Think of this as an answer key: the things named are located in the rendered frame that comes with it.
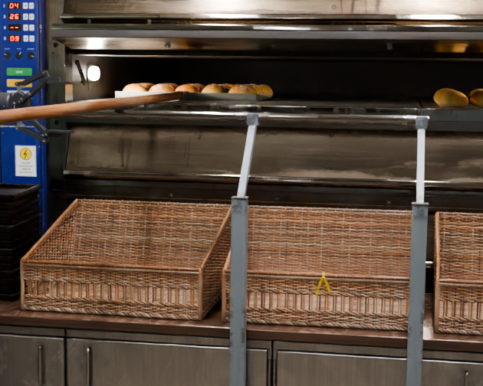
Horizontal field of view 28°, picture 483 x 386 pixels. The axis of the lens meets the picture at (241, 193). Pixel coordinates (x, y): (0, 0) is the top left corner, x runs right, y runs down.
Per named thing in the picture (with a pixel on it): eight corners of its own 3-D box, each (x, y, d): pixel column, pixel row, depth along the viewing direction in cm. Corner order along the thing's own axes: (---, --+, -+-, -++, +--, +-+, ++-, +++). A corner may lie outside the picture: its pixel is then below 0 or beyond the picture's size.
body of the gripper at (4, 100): (5, 90, 275) (36, 91, 273) (6, 120, 276) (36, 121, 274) (-6, 90, 268) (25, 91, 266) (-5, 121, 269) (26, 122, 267)
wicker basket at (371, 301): (243, 286, 321) (244, 204, 317) (415, 293, 313) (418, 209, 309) (218, 323, 273) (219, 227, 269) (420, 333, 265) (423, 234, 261)
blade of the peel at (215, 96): (255, 100, 359) (256, 93, 359) (114, 98, 369) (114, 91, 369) (271, 97, 394) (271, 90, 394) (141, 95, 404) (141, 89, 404)
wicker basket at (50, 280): (75, 276, 331) (74, 197, 328) (235, 286, 321) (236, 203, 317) (17, 311, 284) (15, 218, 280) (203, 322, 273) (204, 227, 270)
